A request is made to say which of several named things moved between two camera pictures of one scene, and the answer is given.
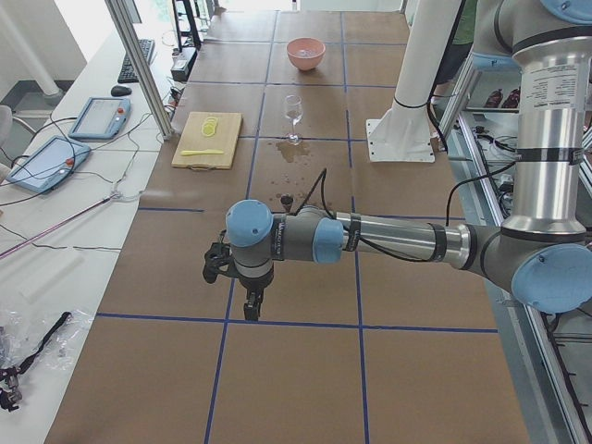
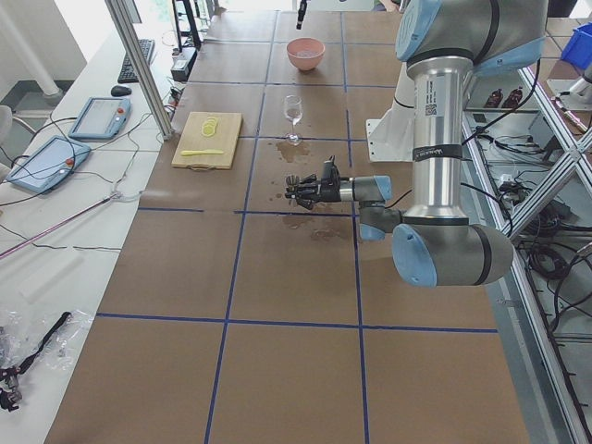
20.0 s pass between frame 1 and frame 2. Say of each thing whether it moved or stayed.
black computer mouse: stayed
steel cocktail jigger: moved
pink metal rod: stayed
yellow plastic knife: stayed
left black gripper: moved
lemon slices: stayed
